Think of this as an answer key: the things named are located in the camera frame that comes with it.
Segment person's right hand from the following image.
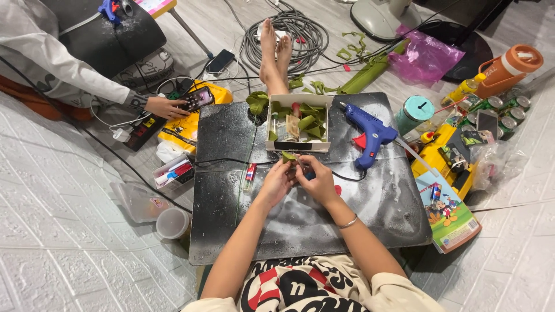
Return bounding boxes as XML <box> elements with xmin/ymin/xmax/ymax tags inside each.
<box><xmin>295</xmin><ymin>155</ymin><xmax>339</xmax><ymax>208</ymax></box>

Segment person's left hand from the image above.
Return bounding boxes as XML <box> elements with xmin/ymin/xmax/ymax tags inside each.
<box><xmin>258</xmin><ymin>158</ymin><xmax>298</xmax><ymax>209</ymax></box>

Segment red cap lighter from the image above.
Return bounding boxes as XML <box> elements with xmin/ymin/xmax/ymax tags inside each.
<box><xmin>243</xmin><ymin>162</ymin><xmax>258</xmax><ymax>193</ymax></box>

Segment black low table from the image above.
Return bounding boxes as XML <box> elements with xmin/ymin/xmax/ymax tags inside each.
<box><xmin>189</xmin><ymin>92</ymin><xmax>433</xmax><ymax>266</ymax></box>

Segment white cardboard box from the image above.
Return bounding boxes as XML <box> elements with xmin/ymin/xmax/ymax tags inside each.
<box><xmin>265</xmin><ymin>94</ymin><xmax>334</xmax><ymax>153</ymax></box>

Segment blue glue gun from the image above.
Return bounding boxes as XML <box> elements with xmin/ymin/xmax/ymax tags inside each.
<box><xmin>339</xmin><ymin>102</ymin><xmax>399</xmax><ymax>170</ymax></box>

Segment small box of pens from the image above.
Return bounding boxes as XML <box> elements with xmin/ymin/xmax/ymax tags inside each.
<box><xmin>152</xmin><ymin>154</ymin><xmax>195</xmax><ymax>191</ymax></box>

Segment yellow plastic bag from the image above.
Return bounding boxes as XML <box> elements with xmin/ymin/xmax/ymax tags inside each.
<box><xmin>157</xmin><ymin>80</ymin><xmax>234</xmax><ymax>156</ymax></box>

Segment person's printed shirt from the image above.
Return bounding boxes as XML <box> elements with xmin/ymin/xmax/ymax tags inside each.
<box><xmin>181</xmin><ymin>255</ymin><xmax>447</xmax><ymax>312</ymax></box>

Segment clear plastic lid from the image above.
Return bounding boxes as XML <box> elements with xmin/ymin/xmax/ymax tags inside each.
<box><xmin>156</xmin><ymin>207</ymin><xmax>190</xmax><ymax>240</ymax></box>

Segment black smartphone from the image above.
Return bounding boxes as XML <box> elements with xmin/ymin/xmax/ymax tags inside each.
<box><xmin>179</xmin><ymin>86</ymin><xmax>215</xmax><ymax>112</ymax></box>

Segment teal tumbler cup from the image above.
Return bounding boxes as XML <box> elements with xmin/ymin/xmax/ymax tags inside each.
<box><xmin>395</xmin><ymin>95</ymin><xmax>435</xmax><ymax>136</ymax></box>

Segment green paper roll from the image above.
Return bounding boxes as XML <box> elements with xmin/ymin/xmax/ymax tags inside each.
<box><xmin>336</xmin><ymin>39</ymin><xmax>411</xmax><ymax>95</ymax></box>

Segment person's feet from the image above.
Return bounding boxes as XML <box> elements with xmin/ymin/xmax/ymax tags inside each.
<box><xmin>259</xmin><ymin>18</ymin><xmax>294</xmax><ymax>96</ymax></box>

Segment yellow box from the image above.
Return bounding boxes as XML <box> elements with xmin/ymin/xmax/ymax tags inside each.
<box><xmin>410</xmin><ymin>123</ymin><xmax>478</xmax><ymax>200</ymax></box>

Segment phone on floor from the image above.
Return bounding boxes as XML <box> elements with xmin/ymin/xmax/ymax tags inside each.
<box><xmin>205</xmin><ymin>49</ymin><xmax>236</xmax><ymax>74</ymax></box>

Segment cartoon print book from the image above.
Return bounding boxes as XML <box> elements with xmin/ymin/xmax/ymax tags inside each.
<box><xmin>415</xmin><ymin>168</ymin><xmax>483</xmax><ymax>255</ymax></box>

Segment black power strip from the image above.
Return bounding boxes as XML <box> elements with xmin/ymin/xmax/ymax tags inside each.
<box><xmin>123</xmin><ymin>114</ymin><xmax>167</xmax><ymax>152</ymax></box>

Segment clear plastic container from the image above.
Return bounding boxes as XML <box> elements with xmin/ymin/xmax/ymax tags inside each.
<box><xmin>109</xmin><ymin>182</ymin><xmax>175</xmax><ymax>224</ymax></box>

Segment green ribbon scraps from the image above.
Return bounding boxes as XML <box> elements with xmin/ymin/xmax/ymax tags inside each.
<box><xmin>336</xmin><ymin>31</ymin><xmax>369</xmax><ymax>61</ymax></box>

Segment pink plastic bag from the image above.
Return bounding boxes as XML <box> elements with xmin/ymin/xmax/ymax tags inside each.
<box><xmin>388</xmin><ymin>24</ymin><xmax>466</xmax><ymax>87</ymax></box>

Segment yellow bottle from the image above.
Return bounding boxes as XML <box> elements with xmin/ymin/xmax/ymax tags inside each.
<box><xmin>441</xmin><ymin>73</ymin><xmax>487</xmax><ymax>108</ymax></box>

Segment white fan base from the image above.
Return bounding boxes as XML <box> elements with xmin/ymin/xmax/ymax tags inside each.
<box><xmin>350</xmin><ymin>0</ymin><xmax>423</xmax><ymax>43</ymax></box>

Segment clear plastic bag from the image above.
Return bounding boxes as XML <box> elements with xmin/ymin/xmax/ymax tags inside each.
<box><xmin>469</xmin><ymin>141</ymin><xmax>530</xmax><ymax>193</ymax></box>

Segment smartphone on cans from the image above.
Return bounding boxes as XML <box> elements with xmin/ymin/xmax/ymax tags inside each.
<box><xmin>476</xmin><ymin>109</ymin><xmax>499</xmax><ymax>140</ymax></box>

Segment pack of green cans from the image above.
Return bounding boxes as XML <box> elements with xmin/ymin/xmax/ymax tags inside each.
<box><xmin>457</xmin><ymin>89</ymin><xmax>532</xmax><ymax>139</ymax></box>

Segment black round base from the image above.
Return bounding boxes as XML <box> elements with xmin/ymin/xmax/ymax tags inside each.
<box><xmin>418</xmin><ymin>21</ymin><xmax>495</xmax><ymax>84</ymax></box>

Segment orange water jug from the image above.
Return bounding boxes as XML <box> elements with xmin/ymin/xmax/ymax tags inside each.
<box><xmin>475</xmin><ymin>44</ymin><xmax>544</xmax><ymax>100</ymax></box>

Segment black power cable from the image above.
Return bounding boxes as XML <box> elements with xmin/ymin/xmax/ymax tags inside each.
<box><xmin>194</xmin><ymin>157</ymin><xmax>368</xmax><ymax>182</ymax></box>

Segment silver bracelet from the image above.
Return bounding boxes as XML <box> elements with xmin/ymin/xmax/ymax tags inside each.
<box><xmin>337</xmin><ymin>213</ymin><xmax>359</xmax><ymax>229</ymax></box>

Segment coil of grey cable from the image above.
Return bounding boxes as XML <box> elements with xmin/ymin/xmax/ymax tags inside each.
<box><xmin>239</xmin><ymin>9</ymin><xmax>329</xmax><ymax>76</ymax></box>

